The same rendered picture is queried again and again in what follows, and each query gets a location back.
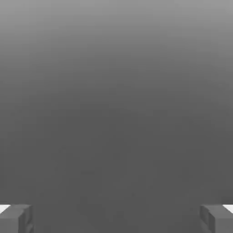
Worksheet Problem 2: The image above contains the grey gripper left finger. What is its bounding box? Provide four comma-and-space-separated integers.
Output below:
0, 204, 35, 233

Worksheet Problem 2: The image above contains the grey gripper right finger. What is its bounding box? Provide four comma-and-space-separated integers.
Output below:
199, 204, 233, 233

